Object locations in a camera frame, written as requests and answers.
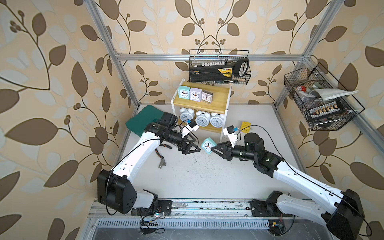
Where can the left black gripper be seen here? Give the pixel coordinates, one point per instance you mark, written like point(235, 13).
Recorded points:
point(187, 151)

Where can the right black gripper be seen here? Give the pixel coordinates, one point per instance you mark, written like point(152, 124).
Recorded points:
point(227, 150)

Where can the teal square alarm clock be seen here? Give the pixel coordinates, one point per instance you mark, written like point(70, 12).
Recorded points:
point(207, 145)
point(184, 92)

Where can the large white twin-bell clock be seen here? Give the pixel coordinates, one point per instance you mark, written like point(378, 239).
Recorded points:
point(217, 120)

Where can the white twin-bell alarm clock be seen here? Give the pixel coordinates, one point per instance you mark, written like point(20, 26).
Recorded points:
point(203, 118)
point(186, 114)

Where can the grey square alarm clock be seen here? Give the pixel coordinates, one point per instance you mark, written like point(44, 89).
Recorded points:
point(207, 97)

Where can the lilac square alarm clock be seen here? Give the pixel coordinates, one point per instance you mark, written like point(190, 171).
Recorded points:
point(195, 94)

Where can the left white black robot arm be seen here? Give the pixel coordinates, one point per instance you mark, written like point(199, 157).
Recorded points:
point(115, 187)

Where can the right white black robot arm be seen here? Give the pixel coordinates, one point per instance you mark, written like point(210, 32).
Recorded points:
point(340, 212)

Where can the wooden two-tier shelf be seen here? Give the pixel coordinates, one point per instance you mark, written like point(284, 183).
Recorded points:
point(220, 104)

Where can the yellow cube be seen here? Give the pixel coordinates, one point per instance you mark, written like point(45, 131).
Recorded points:
point(245, 127)

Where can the black yellow box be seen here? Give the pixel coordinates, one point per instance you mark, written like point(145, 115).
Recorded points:
point(215, 73)

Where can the white paper booklet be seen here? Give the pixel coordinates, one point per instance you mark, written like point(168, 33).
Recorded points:
point(329, 94)

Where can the paint tube set box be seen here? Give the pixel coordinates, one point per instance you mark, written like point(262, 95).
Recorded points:
point(325, 111)

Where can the orange handled pliers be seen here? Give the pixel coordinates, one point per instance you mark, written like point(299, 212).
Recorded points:
point(162, 160)

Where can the black wire basket back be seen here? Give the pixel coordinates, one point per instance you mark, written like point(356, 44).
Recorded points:
point(212, 57)

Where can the black wire basket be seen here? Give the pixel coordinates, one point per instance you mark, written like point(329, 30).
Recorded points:
point(212, 57)
point(301, 82)

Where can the black handled tool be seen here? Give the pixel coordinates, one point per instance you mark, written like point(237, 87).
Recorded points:
point(240, 67)

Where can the black wire basket right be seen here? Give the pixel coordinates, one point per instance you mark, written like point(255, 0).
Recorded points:
point(301, 82)

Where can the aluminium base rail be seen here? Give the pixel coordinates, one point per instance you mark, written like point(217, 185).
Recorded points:
point(216, 208)

